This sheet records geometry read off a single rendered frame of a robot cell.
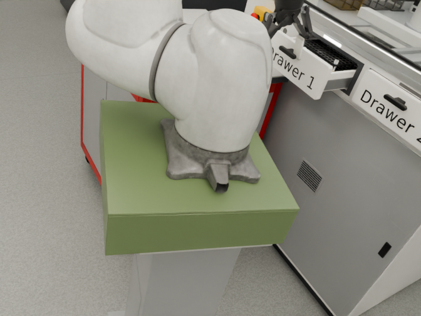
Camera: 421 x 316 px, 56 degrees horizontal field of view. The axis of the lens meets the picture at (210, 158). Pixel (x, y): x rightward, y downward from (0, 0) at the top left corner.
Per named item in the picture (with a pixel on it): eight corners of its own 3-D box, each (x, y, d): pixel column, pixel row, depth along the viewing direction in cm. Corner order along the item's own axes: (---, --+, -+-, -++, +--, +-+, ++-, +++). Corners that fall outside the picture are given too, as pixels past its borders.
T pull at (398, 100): (403, 111, 106) (406, 107, 105) (381, 97, 110) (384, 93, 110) (411, 110, 108) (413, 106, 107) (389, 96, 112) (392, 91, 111)
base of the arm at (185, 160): (168, 194, 68) (174, 170, 65) (159, 122, 85) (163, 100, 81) (266, 198, 73) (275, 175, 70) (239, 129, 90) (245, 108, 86)
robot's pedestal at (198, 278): (112, 408, 117) (135, 246, 71) (107, 314, 139) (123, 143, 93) (208, 390, 126) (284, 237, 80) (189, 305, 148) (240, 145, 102)
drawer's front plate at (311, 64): (315, 100, 118) (329, 67, 112) (259, 56, 136) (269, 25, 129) (319, 100, 119) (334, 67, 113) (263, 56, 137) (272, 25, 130)
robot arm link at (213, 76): (236, 166, 69) (275, 47, 56) (146, 126, 73) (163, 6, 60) (263, 126, 82) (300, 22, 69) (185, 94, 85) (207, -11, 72)
